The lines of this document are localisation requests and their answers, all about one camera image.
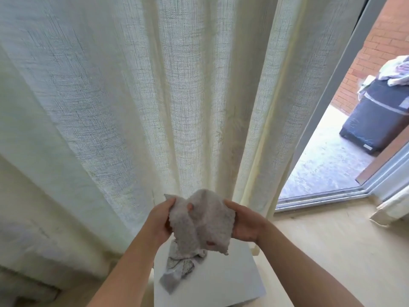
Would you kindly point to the person's right hand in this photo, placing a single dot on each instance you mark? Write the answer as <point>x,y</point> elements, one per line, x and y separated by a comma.
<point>249,222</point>

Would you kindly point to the person's left hand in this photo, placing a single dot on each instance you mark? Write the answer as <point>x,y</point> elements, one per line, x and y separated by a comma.
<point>160,220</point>

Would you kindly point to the pile of dotted cloths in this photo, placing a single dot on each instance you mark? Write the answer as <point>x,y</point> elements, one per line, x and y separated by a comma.
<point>204,220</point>
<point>176,271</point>

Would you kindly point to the person's left forearm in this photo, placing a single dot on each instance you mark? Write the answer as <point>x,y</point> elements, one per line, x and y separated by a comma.
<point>124,271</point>

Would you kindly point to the person's right forearm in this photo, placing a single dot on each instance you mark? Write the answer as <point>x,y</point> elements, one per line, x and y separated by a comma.
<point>307,271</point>

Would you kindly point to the white table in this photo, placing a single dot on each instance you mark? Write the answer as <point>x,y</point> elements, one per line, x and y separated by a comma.
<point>230,278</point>

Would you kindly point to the white linen curtain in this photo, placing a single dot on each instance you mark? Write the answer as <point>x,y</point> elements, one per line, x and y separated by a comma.
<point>160,80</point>

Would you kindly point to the brown wooden board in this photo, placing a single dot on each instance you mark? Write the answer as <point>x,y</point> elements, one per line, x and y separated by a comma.
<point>386,160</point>

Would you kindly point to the dark blue tarpaulin cover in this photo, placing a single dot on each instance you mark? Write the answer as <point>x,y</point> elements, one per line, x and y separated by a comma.
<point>377,115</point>

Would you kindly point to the white patterned cloth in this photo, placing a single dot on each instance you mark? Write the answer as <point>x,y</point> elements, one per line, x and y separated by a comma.
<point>396,70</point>

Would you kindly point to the white sliding door frame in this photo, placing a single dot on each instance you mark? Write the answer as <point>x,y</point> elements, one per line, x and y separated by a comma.
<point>319,124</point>

